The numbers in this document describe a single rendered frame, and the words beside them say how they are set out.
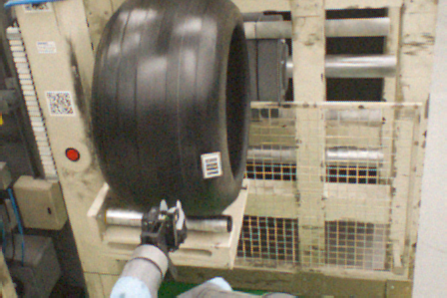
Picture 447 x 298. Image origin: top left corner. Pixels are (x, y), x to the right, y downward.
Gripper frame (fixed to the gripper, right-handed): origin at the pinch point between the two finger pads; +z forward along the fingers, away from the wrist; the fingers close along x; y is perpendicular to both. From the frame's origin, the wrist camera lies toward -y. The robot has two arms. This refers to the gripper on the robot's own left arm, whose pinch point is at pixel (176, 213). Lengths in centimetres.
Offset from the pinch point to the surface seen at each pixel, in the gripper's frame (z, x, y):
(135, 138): -4.4, 6.1, 21.3
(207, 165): -3.1, -9.0, 14.5
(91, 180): 18.4, 29.6, -3.3
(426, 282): 101, -72, -91
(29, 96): 16, 42, 23
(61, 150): 17.2, 36.5, 6.3
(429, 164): 185, -83, -81
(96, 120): -1.6, 15.9, 24.1
